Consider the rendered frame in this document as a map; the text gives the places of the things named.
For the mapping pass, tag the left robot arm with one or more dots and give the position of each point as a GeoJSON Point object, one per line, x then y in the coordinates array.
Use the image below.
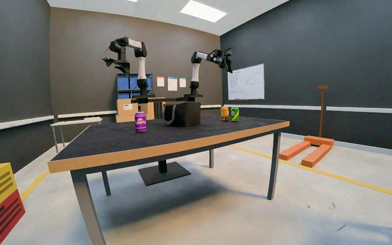
{"type": "Point", "coordinates": [196, 60]}

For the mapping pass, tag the orange striped drink can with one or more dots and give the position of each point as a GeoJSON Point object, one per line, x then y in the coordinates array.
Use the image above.
{"type": "Point", "coordinates": [224, 114]}

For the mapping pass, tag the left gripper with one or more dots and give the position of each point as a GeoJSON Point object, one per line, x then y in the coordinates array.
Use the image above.
{"type": "Point", "coordinates": [224, 63]}

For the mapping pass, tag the dark grey fabric bag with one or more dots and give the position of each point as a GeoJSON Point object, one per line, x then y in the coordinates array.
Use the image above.
{"type": "Point", "coordinates": [184, 114]}

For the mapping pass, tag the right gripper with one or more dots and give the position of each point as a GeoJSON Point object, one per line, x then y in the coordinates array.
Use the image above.
{"type": "Point", "coordinates": [124, 65]}

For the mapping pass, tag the green and yellow drink can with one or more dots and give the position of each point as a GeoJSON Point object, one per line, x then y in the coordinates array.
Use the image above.
{"type": "Point", "coordinates": [234, 114]}

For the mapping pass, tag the purple drink can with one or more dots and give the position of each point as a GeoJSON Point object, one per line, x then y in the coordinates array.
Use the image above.
{"type": "Point", "coordinates": [140, 122]}

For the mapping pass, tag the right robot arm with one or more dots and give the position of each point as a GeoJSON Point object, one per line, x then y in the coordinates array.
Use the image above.
{"type": "Point", "coordinates": [119, 46]}

